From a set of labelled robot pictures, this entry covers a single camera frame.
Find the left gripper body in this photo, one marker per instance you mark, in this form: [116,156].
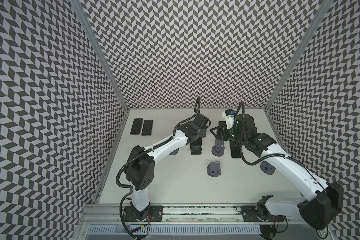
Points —
[203,133]

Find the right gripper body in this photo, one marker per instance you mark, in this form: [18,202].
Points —
[228,137]

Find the phone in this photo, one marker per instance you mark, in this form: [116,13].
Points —
[197,142]
[235,149]
[136,126]
[222,123]
[147,128]

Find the grey stand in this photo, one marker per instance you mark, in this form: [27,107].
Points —
[174,152]
[267,168]
[218,149]
[214,169]

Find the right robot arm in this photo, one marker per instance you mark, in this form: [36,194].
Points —
[320,201]

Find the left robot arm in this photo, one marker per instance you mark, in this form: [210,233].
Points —
[140,166]

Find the back middle black stand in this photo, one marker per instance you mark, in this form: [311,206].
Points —
[196,150]

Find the aluminium mounting rail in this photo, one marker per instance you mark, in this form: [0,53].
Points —
[178,214]

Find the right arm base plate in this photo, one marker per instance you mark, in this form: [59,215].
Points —
[253,213]

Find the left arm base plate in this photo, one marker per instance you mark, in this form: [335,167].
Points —
[153,213]

